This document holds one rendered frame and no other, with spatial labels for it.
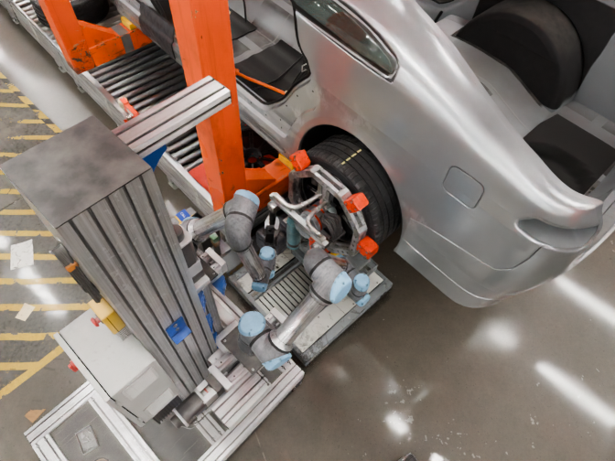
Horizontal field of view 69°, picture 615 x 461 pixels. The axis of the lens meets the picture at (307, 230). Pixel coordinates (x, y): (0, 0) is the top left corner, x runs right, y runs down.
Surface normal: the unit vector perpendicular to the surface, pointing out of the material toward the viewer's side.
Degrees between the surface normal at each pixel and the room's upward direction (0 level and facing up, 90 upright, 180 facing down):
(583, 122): 0
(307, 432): 0
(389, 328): 0
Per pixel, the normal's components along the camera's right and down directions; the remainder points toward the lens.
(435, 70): -0.27, -0.07
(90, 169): 0.05, -0.55
